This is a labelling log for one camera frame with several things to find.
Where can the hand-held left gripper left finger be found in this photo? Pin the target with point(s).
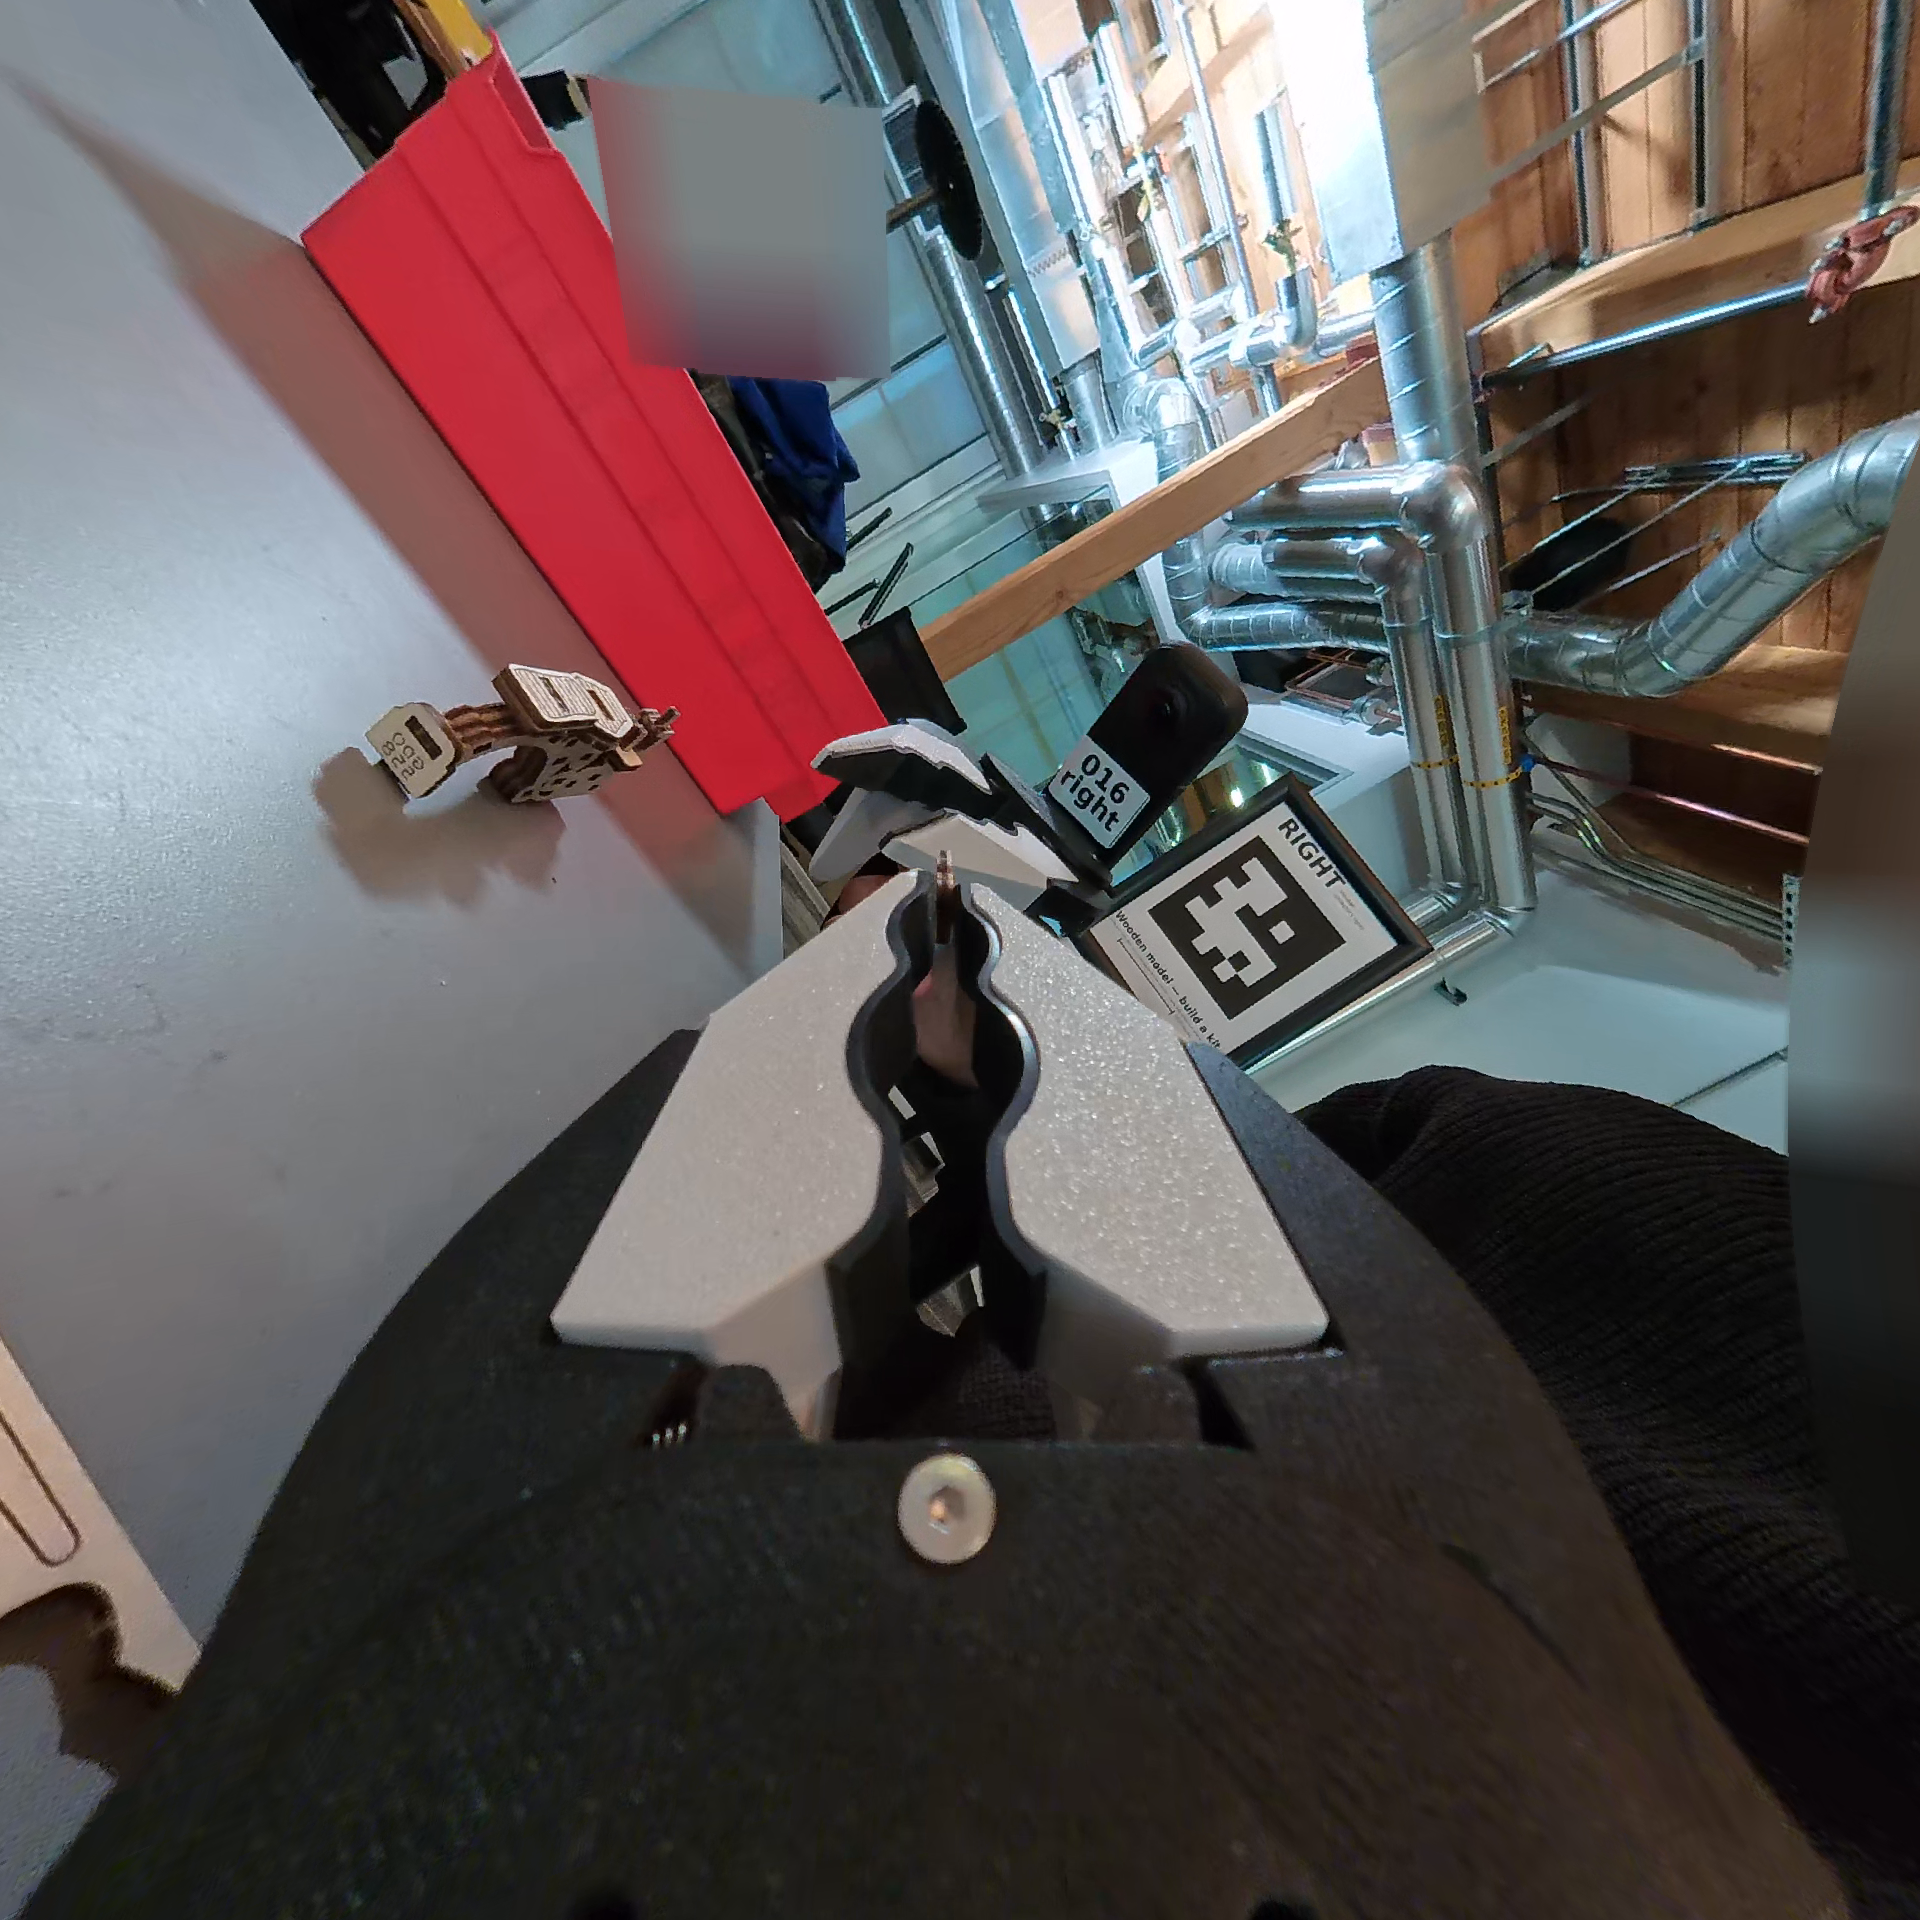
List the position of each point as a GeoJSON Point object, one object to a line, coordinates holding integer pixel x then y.
{"type": "Point", "coordinates": [704, 1184]}

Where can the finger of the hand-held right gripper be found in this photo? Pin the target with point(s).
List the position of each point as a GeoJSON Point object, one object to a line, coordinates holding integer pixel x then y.
{"type": "Point", "coordinates": [974, 855]}
{"type": "Point", "coordinates": [885, 747]}

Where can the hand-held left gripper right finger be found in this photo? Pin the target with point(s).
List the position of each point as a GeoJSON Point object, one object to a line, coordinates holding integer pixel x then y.
{"type": "Point", "coordinates": [1142, 1202]}

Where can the small wooden puzzle piece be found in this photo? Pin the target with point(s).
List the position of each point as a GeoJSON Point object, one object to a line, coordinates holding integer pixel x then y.
{"type": "Point", "coordinates": [940, 902]}

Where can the person's right forearm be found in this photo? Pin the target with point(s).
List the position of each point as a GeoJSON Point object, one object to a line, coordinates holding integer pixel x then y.
{"type": "Point", "coordinates": [1576, 1350]}

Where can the silver elbow pipe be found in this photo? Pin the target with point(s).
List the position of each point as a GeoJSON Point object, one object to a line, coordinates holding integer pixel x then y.
{"type": "Point", "coordinates": [1336, 494]}

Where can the grey desk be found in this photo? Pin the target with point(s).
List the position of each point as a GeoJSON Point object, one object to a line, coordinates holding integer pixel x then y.
{"type": "Point", "coordinates": [182, 600]}

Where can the black framed marker sign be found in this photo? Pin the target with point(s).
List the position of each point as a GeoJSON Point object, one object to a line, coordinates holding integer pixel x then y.
{"type": "Point", "coordinates": [1261, 916]}

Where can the wooden beam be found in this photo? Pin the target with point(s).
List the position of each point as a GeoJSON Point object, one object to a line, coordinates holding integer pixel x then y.
{"type": "Point", "coordinates": [1142, 511]}

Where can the blue jacket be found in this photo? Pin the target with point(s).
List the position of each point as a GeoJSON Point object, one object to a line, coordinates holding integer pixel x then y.
{"type": "Point", "coordinates": [797, 452]}

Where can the wooden model figure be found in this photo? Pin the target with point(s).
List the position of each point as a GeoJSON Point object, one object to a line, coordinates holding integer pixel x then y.
{"type": "Point", "coordinates": [563, 734]}

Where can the red plastic bin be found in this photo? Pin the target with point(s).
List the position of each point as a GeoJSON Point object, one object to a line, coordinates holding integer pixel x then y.
{"type": "Point", "coordinates": [571, 422]}

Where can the black round disc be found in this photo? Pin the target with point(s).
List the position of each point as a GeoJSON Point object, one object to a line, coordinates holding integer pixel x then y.
{"type": "Point", "coordinates": [943, 173]}

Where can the wooden sheet with cutouts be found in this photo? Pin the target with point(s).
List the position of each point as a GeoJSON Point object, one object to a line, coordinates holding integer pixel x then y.
{"type": "Point", "coordinates": [44, 1517]}

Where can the red pipe clamp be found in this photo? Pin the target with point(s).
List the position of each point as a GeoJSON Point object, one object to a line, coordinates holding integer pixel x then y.
{"type": "Point", "coordinates": [1852, 264]}

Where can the silver vertical duct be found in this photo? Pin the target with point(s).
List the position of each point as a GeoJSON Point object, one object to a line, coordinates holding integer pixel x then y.
{"type": "Point", "coordinates": [1418, 359]}

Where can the large silver insulated duct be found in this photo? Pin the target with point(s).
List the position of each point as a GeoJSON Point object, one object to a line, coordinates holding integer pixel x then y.
{"type": "Point", "coordinates": [1725, 587]}

